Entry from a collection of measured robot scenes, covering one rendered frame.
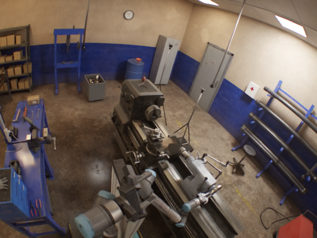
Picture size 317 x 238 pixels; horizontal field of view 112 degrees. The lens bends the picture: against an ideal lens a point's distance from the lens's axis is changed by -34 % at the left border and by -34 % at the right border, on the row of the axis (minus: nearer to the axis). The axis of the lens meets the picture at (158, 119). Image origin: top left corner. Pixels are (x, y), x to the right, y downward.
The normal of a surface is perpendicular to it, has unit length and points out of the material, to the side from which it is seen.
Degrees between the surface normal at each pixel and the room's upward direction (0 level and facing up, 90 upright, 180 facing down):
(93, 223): 18
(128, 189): 32
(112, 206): 3
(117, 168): 0
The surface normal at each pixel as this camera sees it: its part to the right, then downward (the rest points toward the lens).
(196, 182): -0.71, -0.15
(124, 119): -0.24, -0.60
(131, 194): 0.73, 0.04
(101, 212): 0.28, -0.79
